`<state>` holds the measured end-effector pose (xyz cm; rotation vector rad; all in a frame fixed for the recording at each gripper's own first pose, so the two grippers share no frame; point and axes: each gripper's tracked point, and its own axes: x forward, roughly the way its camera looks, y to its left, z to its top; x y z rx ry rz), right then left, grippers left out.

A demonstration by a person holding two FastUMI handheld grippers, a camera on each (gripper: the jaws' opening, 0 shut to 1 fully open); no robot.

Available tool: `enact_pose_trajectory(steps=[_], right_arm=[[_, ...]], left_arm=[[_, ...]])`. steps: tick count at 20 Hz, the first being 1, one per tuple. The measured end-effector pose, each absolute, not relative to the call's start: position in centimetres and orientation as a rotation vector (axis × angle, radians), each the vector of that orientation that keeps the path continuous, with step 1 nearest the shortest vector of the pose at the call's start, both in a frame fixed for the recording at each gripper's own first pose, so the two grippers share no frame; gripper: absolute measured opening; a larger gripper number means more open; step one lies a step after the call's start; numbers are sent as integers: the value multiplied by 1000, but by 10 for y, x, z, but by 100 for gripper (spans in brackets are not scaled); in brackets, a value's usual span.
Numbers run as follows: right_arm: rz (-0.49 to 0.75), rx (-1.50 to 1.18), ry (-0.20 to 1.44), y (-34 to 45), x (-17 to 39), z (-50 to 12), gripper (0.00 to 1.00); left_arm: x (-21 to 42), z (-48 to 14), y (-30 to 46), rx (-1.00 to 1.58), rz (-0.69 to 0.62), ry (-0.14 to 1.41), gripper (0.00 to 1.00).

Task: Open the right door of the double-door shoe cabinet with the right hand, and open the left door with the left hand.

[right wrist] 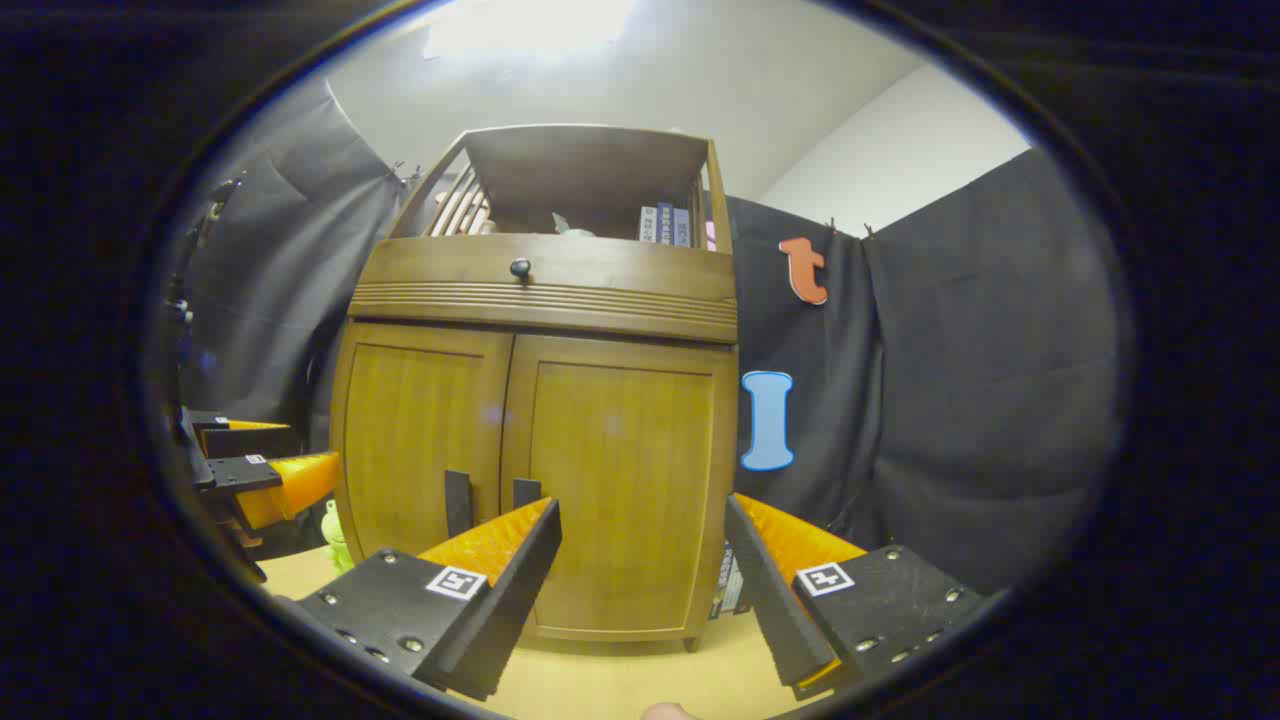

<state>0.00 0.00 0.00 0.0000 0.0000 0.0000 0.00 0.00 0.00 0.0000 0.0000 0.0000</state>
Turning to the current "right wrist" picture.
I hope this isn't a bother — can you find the black left door handle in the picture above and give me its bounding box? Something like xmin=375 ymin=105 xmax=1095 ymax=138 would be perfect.
xmin=445 ymin=470 xmax=473 ymax=539

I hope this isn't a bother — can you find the wooden double-door shoe cabinet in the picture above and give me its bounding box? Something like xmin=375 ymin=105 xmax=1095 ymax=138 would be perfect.
xmin=330 ymin=124 xmax=741 ymax=651

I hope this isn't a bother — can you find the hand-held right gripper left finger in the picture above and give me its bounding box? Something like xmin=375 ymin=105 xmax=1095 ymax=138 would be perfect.
xmin=298 ymin=495 xmax=563 ymax=703

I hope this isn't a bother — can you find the black backdrop cloth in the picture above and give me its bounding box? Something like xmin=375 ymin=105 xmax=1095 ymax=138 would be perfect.
xmin=175 ymin=80 xmax=1116 ymax=596

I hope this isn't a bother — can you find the printed box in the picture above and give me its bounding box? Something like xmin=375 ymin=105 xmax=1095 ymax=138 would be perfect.
xmin=712 ymin=545 xmax=752 ymax=619

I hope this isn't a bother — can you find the wooden cabinet door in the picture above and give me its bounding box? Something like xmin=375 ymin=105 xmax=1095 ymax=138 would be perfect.
xmin=333 ymin=320 xmax=516 ymax=561
xmin=500 ymin=333 xmax=739 ymax=641

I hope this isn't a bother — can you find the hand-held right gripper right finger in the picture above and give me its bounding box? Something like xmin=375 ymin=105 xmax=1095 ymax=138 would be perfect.
xmin=724 ymin=492 xmax=991 ymax=701

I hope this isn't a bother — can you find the green frog toy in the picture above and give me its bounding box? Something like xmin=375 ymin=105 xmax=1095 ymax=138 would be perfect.
xmin=320 ymin=500 xmax=357 ymax=574

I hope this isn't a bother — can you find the wooden cabinet drawer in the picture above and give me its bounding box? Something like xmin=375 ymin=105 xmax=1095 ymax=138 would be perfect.
xmin=350 ymin=235 xmax=739 ymax=344

